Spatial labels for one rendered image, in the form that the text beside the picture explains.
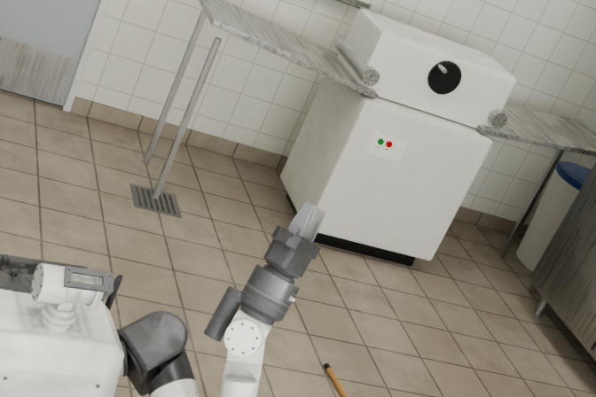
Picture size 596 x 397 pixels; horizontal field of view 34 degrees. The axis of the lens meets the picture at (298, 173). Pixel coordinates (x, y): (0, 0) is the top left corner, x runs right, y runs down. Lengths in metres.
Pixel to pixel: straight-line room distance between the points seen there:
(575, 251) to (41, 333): 4.13
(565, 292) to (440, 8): 1.81
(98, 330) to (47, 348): 0.11
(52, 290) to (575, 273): 4.11
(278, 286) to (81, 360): 0.37
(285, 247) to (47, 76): 4.03
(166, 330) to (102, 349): 0.14
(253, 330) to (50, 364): 0.35
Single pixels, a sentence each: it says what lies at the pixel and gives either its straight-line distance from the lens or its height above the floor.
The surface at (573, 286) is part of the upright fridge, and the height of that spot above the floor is 0.35.
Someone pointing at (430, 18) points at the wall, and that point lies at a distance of 5.97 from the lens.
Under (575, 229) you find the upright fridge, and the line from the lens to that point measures 5.59.
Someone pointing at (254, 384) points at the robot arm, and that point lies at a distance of 1.76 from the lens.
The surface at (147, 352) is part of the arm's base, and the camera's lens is 1.86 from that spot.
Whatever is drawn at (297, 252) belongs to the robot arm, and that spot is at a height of 1.40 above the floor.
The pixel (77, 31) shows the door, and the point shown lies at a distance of 5.56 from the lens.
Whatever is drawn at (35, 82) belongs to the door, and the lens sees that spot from 5.66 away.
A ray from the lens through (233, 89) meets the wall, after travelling 5.77.
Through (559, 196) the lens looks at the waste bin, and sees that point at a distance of 6.34.
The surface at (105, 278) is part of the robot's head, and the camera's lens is 1.75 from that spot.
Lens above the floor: 2.11
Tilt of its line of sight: 20 degrees down
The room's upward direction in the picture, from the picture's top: 24 degrees clockwise
